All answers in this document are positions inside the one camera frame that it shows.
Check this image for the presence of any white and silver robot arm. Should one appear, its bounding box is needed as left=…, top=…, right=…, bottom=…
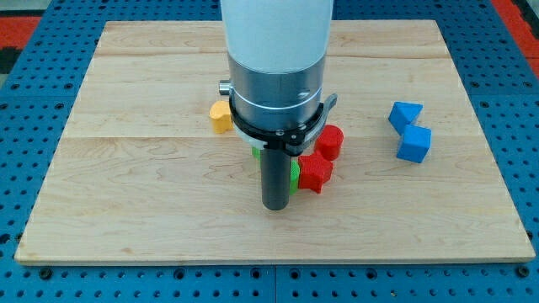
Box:
left=221, top=0, right=334, bottom=130

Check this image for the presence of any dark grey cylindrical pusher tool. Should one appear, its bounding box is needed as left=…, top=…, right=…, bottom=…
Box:
left=260, top=149, right=291, bottom=210

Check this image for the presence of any green block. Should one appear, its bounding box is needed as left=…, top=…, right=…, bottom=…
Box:
left=251, top=147, right=300, bottom=196

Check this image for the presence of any red star block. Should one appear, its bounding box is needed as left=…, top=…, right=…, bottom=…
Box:
left=298, top=152, right=334, bottom=194

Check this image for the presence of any red cylinder block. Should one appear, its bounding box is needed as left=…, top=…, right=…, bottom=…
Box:
left=314, top=125, right=344, bottom=161

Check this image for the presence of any yellow block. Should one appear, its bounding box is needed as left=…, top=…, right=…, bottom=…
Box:
left=209, top=101, right=233, bottom=134

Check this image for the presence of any wooden board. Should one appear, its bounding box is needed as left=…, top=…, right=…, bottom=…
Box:
left=15, top=20, right=536, bottom=266

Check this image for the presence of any blue triangular block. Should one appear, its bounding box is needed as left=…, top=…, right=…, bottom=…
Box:
left=388, top=101, right=423, bottom=135

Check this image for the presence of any blue cube block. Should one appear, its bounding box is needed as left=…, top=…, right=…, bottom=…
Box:
left=396, top=125, right=432, bottom=163

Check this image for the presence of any black clamp ring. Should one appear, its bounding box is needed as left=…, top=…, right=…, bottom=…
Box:
left=228, top=93, right=339, bottom=157

